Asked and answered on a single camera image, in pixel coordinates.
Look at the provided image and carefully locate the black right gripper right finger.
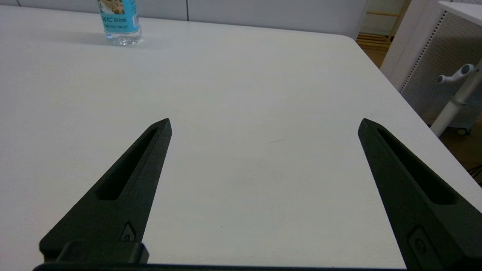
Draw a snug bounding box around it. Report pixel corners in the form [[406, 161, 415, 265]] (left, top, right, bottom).
[[357, 118, 482, 271]]

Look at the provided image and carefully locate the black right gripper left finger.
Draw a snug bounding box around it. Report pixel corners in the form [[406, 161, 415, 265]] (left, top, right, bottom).
[[39, 118, 173, 264]]

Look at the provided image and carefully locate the clear bottle with blue label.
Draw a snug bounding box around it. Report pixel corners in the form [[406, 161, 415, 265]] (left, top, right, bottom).
[[97, 0, 143, 46]]

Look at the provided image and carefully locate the white side desk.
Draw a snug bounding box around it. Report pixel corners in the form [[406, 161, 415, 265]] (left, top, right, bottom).
[[430, 0, 482, 138]]

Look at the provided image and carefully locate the wooden shelf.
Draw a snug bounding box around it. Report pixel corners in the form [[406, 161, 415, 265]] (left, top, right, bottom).
[[356, 0, 412, 52]]

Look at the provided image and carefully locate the white desk crank handle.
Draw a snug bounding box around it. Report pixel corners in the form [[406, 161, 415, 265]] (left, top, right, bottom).
[[437, 64, 476, 84]]

